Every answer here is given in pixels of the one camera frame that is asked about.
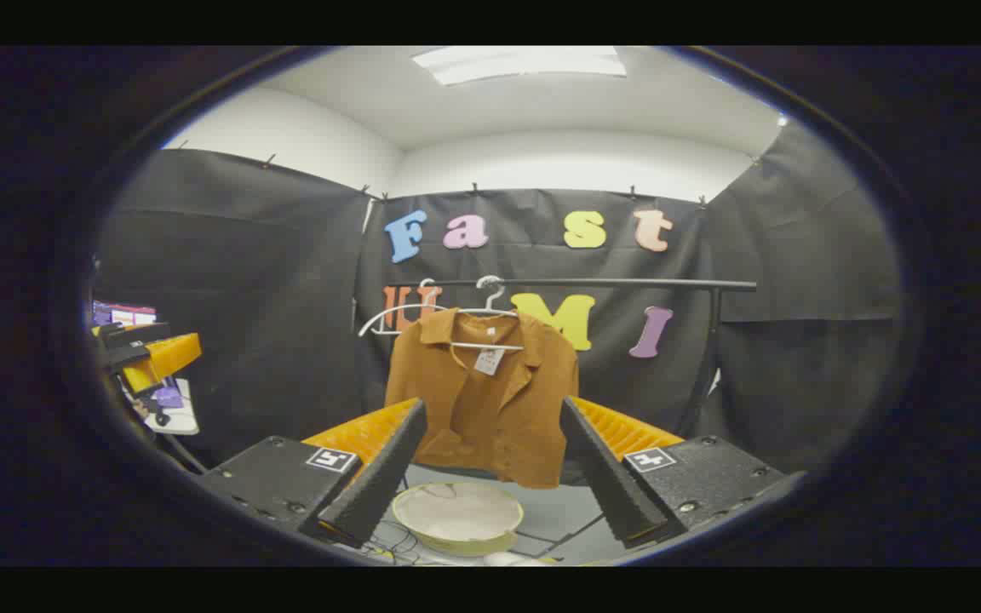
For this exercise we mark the white side desk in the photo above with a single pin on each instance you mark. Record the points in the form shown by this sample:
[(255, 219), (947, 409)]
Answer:
[(184, 421)]

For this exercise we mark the purple item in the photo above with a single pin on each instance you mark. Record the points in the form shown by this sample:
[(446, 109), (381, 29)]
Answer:
[(169, 397)]

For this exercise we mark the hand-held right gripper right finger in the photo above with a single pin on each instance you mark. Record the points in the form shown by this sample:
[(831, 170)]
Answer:
[(610, 485)]

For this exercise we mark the white clothes hanger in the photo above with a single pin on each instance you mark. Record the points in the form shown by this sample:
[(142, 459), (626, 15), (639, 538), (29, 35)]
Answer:
[(397, 311), (467, 345)]

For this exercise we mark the brown shirt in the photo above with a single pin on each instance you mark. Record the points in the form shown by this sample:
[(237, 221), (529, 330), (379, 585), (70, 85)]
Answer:
[(499, 409)]

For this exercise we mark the cream round laundry hamper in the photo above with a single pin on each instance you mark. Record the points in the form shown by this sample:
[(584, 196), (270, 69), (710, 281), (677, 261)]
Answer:
[(456, 511)]

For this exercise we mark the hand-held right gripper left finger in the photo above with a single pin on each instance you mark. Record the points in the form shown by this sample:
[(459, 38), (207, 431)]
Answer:
[(380, 485)]

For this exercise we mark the black clothes rack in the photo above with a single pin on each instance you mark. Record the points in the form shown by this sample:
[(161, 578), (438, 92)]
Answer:
[(627, 283)]

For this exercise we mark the computer monitor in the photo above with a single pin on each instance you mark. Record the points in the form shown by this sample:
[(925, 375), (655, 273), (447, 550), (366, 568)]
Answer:
[(129, 313)]

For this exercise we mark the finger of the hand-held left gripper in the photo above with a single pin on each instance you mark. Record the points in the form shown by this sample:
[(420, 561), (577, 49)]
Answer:
[(167, 356), (137, 332)]

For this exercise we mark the ceiling light panel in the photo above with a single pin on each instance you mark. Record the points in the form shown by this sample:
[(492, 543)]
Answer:
[(524, 61)]

